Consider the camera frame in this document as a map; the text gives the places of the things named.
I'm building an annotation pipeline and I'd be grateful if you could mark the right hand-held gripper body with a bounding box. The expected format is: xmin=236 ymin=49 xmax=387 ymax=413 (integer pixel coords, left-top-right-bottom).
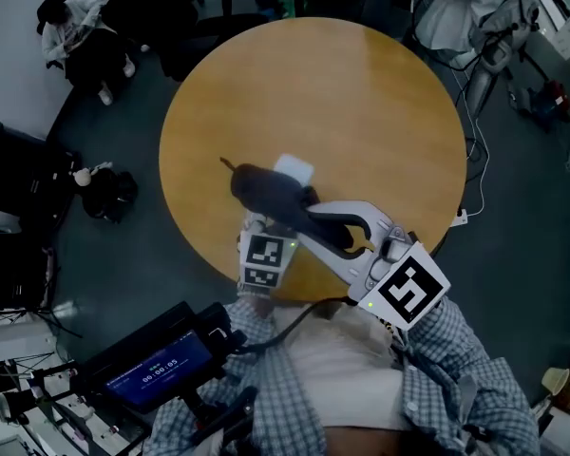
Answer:
xmin=347 ymin=225 xmax=452 ymax=332

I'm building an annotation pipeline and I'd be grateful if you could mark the black monitor mount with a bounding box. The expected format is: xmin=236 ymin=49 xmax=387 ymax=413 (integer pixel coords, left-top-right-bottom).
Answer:
xmin=184 ymin=386 xmax=260 ymax=456

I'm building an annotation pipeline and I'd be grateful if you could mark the dark purple cloth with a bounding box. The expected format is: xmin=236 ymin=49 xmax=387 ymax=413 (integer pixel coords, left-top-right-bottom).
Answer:
xmin=219 ymin=156 xmax=356 ymax=252

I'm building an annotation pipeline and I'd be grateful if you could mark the person's torso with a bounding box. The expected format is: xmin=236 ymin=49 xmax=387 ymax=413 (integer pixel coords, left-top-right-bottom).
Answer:
xmin=284 ymin=299 xmax=409 ymax=456

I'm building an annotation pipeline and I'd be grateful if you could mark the white cable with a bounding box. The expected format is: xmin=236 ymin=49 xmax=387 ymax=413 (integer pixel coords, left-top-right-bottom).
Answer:
xmin=448 ymin=64 xmax=486 ymax=219

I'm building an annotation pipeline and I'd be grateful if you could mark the cluttered white workbench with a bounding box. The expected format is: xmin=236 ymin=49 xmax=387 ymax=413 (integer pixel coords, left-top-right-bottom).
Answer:
xmin=0 ymin=334 xmax=148 ymax=456

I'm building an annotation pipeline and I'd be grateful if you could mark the beige paper cup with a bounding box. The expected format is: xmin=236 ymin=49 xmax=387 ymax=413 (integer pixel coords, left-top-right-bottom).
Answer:
xmin=541 ymin=367 xmax=570 ymax=397

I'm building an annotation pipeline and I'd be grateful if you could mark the beige plush toy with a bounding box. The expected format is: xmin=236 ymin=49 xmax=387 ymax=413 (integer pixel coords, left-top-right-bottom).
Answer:
xmin=70 ymin=161 xmax=114 ymax=188

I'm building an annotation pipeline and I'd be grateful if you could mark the black plug cable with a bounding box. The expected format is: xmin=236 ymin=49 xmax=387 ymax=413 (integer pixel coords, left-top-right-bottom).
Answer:
xmin=463 ymin=133 xmax=488 ymax=163

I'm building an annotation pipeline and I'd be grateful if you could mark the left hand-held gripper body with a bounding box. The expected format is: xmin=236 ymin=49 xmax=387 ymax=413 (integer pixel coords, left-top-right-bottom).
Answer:
xmin=237 ymin=214 xmax=299 ymax=298

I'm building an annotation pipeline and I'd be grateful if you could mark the black equipment case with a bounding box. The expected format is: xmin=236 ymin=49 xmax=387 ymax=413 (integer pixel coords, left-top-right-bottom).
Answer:
xmin=0 ymin=229 xmax=58 ymax=314
xmin=0 ymin=118 xmax=83 ymax=219

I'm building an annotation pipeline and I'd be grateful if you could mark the person's right forearm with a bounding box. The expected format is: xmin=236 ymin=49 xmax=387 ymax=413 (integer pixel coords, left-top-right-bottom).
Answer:
xmin=398 ymin=296 xmax=500 ymax=408

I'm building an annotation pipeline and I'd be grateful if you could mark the black monitor with blue screen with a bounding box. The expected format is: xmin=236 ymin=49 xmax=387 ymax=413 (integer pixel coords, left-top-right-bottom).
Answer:
xmin=83 ymin=300 xmax=248 ymax=416

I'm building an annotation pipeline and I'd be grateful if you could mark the person's left forearm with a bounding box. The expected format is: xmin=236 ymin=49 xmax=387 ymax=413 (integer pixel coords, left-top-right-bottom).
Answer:
xmin=220 ymin=292 xmax=295 ymax=365

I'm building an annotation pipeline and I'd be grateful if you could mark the black chest cable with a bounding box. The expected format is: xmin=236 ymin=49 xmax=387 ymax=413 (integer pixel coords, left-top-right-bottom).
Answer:
xmin=237 ymin=299 xmax=333 ymax=355

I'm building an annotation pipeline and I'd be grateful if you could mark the black tripod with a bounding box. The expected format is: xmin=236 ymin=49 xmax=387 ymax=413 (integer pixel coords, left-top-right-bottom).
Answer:
xmin=0 ymin=247 xmax=85 ymax=339

